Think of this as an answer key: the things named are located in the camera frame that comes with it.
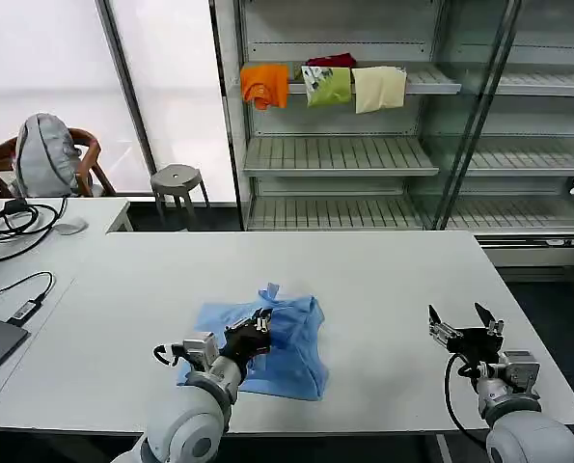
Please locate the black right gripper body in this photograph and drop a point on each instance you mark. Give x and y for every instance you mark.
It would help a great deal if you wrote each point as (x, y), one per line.
(477, 345)

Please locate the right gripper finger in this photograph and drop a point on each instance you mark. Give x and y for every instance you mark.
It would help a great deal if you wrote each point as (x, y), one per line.
(443, 332)
(493, 325)

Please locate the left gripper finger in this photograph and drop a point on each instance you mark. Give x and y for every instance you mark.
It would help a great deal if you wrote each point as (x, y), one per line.
(264, 320)
(244, 322)

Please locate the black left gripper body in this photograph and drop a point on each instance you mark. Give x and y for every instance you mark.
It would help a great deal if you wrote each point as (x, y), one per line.
(245, 343)

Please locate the blue cloth garment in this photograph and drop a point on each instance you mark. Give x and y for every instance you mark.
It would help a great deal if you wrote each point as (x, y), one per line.
(296, 347)

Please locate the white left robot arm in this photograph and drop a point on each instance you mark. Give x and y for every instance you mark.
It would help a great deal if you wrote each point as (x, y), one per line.
(190, 419)

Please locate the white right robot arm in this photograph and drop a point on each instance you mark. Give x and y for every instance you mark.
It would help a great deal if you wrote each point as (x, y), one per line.
(523, 415)

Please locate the grey round stool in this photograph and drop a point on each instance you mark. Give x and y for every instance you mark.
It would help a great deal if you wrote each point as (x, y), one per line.
(176, 181)

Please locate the grey metal shelf rack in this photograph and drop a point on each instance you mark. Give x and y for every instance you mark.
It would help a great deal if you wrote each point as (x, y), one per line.
(344, 154)

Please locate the white computer mouse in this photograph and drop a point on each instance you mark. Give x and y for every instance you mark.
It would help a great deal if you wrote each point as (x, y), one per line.
(72, 226)

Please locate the grey adapter dongle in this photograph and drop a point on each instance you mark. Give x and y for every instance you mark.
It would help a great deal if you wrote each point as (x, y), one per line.
(27, 308)

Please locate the brown wooden chair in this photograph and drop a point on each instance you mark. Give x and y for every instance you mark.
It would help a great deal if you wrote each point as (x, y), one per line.
(91, 149)

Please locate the grey backpack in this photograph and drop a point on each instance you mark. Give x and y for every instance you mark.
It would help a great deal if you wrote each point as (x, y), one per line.
(45, 156)

